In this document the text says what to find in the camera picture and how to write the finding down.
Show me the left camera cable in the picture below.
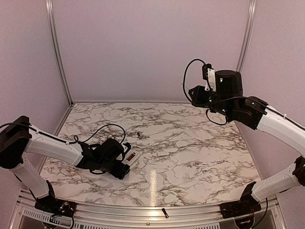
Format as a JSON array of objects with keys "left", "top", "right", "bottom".
[{"left": 0, "top": 123, "right": 127, "bottom": 148}]

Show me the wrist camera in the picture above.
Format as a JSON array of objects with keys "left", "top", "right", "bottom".
[
  {"left": 202, "top": 63, "right": 216, "bottom": 92},
  {"left": 122, "top": 142, "right": 132, "bottom": 157}
]

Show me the white remote control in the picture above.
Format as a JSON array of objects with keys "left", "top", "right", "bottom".
[{"left": 123, "top": 152, "right": 140, "bottom": 167}]

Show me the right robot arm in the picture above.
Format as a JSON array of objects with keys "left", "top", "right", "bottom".
[{"left": 188, "top": 69, "right": 305, "bottom": 214}]

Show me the right camera cable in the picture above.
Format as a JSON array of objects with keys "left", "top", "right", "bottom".
[{"left": 183, "top": 59, "right": 305, "bottom": 131}]

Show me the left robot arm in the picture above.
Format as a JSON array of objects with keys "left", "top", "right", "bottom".
[{"left": 0, "top": 116, "right": 131, "bottom": 212}]

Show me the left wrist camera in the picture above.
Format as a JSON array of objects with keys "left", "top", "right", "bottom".
[{"left": 122, "top": 142, "right": 132, "bottom": 157}]

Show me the white battery cover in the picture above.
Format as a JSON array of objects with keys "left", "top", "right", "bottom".
[{"left": 158, "top": 152, "right": 170, "bottom": 156}]

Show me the front aluminium rail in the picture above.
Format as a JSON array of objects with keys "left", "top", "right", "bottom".
[{"left": 9, "top": 190, "right": 286, "bottom": 229}]

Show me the left aluminium frame post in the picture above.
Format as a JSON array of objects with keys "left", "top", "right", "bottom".
[{"left": 45, "top": 0, "right": 73, "bottom": 106}]

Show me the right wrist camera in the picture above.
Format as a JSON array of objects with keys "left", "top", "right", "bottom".
[{"left": 202, "top": 63, "right": 216, "bottom": 92}]

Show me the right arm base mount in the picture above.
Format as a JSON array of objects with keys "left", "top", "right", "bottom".
[{"left": 220, "top": 200, "right": 262, "bottom": 219}]

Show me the black gold battery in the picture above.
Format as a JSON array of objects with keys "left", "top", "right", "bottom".
[{"left": 162, "top": 208, "right": 169, "bottom": 218}]

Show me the right aluminium frame post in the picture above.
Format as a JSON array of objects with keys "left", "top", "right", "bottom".
[{"left": 236, "top": 0, "right": 257, "bottom": 72}]

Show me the camera cable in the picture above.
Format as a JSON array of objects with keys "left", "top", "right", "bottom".
[
  {"left": 183, "top": 59, "right": 305, "bottom": 131},
  {"left": 0, "top": 123, "right": 127, "bottom": 148}
]

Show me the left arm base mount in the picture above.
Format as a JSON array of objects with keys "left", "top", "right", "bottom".
[{"left": 35, "top": 199, "right": 76, "bottom": 218}]

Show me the aluminium frame post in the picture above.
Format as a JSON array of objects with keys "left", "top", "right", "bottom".
[
  {"left": 236, "top": 0, "right": 257, "bottom": 72},
  {"left": 45, "top": 0, "right": 73, "bottom": 106}
]

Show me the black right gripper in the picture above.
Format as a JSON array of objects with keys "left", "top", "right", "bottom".
[{"left": 189, "top": 85, "right": 234, "bottom": 118}]

